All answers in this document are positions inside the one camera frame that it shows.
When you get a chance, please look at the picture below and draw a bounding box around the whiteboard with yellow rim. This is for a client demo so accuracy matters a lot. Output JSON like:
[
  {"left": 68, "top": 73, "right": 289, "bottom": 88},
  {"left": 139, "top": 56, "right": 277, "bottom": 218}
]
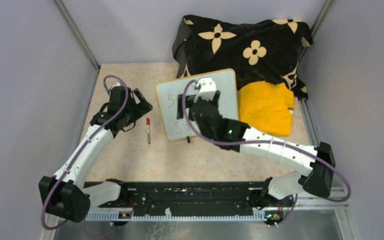
[{"left": 155, "top": 68, "right": 239, "bottom": 141}]

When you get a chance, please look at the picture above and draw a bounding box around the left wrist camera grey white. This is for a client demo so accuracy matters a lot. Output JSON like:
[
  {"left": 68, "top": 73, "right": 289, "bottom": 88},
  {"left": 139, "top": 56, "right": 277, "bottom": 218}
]
[{"left": 110, "top": 82, "right": 123, "bottom": 91}]

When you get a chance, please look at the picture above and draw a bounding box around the aluminium corner post left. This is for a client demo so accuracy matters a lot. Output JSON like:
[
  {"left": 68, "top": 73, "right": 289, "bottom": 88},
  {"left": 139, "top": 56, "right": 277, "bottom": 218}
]
[{"left": 53, "top": 0, "right": 100, "bottom": 71}]

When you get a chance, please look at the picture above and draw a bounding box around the aluminium frame rail front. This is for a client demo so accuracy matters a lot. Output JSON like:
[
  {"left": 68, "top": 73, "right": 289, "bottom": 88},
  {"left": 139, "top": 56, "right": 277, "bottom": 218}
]
[{"left": 47, "top": 187, "right": 349, "bottom": 223}]

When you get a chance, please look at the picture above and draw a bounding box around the aluminium corner post right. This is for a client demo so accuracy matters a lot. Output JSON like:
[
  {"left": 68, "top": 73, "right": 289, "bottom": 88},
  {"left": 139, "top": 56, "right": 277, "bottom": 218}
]
[{"left": 299, "top": 0, "right": 333, "bottom": 61}]

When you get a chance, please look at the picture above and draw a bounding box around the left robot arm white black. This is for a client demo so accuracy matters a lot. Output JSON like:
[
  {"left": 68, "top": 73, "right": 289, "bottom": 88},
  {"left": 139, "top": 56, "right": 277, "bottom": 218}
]
[{"left": 38, "top": 86, "right": 153, "bottom": 223}]

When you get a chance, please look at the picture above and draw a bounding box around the aluminium corner post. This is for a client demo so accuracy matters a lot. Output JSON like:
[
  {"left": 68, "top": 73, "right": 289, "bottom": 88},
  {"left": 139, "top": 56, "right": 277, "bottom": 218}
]
[
  {"left": 53, "top": 0, "right": 100, "bottom": 71},
  {"left": 299, "top": 0, "right": 333, "bottom": 61}
]

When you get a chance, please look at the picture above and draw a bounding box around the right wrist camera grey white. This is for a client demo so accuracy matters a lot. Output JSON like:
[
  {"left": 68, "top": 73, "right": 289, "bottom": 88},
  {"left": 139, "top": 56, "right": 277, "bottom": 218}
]
[{"left": 193, "top": 77, "right": 217, "bottom": 103}]

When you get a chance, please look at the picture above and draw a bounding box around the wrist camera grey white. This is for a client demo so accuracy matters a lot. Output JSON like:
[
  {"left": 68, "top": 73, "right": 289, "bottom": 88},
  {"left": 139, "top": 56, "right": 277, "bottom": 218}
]
[
  {"left": 110, "top": 82, "right": 123, "bottom": 91},
  {"left": 193, "top": 77, "right": 217, "bottom": 103}
]

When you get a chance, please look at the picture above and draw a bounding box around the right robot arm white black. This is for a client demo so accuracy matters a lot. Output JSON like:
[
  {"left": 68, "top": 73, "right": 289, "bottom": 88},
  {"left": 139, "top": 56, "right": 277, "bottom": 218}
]
[{"left": 177, "top": 91, "right": 336, "bottom": 206}]

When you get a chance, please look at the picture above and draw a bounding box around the folded yellow garment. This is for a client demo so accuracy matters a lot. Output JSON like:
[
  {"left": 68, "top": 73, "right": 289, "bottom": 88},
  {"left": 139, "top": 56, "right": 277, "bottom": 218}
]
[{"left": 238, "top": 81, "right": 295, "bottom": 137}]

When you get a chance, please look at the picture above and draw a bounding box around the black blanket with beige flowers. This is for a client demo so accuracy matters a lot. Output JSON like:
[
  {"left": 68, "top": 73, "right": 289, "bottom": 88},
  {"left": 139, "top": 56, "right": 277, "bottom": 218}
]
[{"left": 171, "top": 14, "right": 313, "bottom": 99}]

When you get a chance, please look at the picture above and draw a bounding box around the red capped marker pen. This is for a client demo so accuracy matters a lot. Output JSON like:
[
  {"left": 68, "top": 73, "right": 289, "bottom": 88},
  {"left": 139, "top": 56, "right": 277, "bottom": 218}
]
[{"left": 146, "top": 117, "right": 151, "bottom": 145}]

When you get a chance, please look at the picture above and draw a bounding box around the aluminium side rail right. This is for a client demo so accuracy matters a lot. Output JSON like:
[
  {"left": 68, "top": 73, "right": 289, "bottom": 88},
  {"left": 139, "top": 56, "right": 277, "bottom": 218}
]
[{"left": 298, "top": 99, "right": 321, "bottom": 147}]

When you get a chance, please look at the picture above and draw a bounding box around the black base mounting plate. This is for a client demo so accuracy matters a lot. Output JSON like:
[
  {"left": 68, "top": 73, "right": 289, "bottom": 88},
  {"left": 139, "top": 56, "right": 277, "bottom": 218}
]
[{"left": 89, "top": 180, "right": 330, "bottom": 218}]

